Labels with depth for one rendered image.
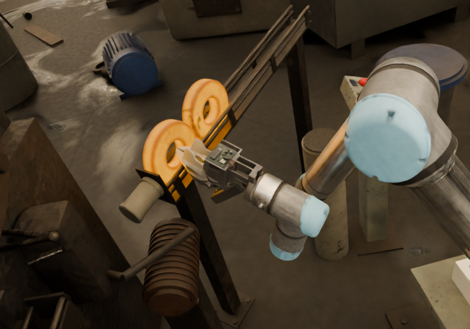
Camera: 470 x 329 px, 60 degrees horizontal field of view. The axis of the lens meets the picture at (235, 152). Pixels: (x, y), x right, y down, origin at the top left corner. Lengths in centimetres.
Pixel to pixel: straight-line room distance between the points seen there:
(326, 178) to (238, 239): 83
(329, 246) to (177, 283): 68
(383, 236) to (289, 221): 79
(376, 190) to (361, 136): 80
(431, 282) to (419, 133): 65
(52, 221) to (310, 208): 48
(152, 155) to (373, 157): 49
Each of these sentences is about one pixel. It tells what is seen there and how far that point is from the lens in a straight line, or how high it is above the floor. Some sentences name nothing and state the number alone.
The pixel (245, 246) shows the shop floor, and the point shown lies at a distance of 163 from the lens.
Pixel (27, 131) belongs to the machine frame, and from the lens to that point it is 96.
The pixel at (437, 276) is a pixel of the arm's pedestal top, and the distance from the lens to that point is 118.
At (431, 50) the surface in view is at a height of 43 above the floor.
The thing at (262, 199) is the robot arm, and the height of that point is 68.
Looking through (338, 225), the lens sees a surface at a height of 20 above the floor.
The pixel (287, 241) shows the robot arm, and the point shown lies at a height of 58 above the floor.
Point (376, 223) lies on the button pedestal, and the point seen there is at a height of 11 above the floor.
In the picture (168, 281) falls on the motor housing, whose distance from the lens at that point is 96.
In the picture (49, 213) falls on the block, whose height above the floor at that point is 80.
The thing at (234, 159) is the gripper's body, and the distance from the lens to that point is 84.
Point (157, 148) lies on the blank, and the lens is 91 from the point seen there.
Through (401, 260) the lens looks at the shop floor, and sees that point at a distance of 156.
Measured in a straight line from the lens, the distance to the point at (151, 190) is 93.
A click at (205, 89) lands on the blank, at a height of 79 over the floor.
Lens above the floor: 128
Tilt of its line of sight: 39 degrees down
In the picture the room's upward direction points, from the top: 15 degrees counter-clockwise
